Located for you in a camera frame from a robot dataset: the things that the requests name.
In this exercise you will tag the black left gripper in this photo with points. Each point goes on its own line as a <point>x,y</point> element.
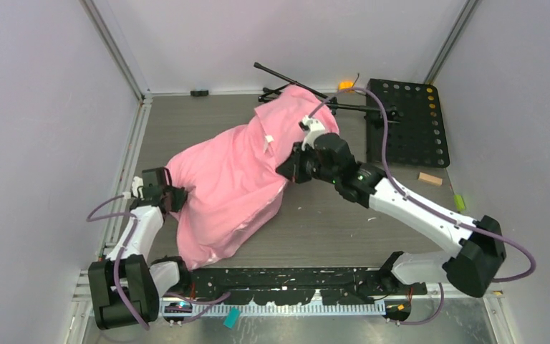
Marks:
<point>180,198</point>

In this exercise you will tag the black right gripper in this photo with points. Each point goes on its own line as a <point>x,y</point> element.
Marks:
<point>292,168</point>

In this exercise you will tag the pink pillowcase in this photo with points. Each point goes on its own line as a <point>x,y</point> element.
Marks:
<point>231,180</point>

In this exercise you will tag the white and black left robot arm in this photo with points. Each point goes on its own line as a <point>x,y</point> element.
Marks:
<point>125,289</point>

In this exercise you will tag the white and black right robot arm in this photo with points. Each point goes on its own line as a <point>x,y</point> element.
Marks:
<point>471,252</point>

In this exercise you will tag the orange yellow small device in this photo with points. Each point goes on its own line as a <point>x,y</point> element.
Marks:
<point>346,86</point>

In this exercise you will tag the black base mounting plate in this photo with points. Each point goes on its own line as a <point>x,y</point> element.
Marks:
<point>293,286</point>

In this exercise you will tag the black perforated music stand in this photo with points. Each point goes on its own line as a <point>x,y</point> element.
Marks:
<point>416,132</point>

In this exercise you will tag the wooden block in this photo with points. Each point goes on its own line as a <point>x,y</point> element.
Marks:
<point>432,180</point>

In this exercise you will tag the teal tape piece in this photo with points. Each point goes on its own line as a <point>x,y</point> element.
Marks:
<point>231,318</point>

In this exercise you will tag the green small block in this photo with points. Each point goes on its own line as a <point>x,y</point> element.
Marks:
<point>459,202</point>

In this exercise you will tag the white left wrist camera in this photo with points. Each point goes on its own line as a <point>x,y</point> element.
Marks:
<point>137,187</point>

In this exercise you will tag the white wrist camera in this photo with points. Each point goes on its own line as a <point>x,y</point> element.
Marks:
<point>137,187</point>
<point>312,128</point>

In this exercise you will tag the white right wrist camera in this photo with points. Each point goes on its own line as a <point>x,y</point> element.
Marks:
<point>312,128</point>

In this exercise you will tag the small black wall clip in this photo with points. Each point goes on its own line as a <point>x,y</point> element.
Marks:
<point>199,93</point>

